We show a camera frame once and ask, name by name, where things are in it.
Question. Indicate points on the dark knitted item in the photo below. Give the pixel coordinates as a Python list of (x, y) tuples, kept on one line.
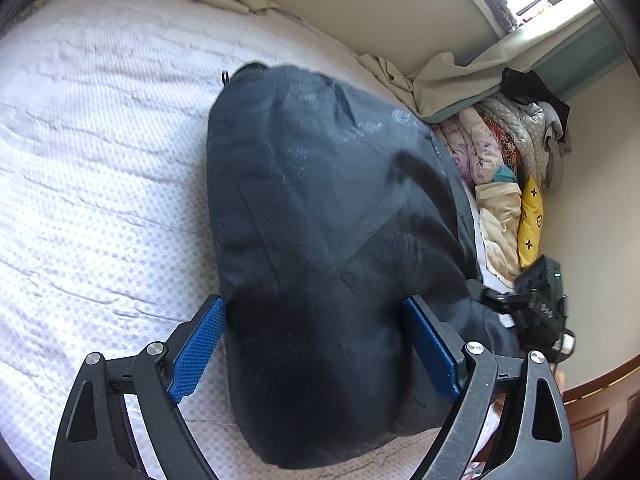
[(495, 2)]

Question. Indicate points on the grey dotted quilt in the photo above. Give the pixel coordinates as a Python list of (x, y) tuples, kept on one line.
[(530, 135)]

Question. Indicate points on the yellow printed pillow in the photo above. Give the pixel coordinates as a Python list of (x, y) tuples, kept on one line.
[(531, 220)]

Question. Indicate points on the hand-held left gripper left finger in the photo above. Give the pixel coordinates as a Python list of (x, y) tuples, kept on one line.
[(197, 350)]

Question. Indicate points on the black jacket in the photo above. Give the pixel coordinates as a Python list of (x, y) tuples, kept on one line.
[(325, 260)]

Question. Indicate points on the white quilted bed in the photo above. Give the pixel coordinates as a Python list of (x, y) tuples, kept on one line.
[(100, 160)]

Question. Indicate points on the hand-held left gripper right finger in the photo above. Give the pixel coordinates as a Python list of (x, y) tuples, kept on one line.
[(432, 350)]

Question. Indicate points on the pink floral quilt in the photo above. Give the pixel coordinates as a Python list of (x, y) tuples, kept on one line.
[(475, 150)]

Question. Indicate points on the black cloth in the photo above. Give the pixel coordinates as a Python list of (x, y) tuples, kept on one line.
[(530, 87)]

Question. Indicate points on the cream cloth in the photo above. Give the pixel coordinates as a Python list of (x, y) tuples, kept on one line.
[(500, 225)]

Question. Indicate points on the brown wooden bed board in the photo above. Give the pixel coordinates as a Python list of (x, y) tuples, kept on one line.
[(605, 420)]

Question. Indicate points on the teal window ledge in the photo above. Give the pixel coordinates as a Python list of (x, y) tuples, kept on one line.
[(585, 50)]

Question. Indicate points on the beige sheet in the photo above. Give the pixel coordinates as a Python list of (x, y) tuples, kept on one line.
[(450, 85)]

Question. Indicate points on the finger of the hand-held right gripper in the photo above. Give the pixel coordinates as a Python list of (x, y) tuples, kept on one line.
[(500, 297)]

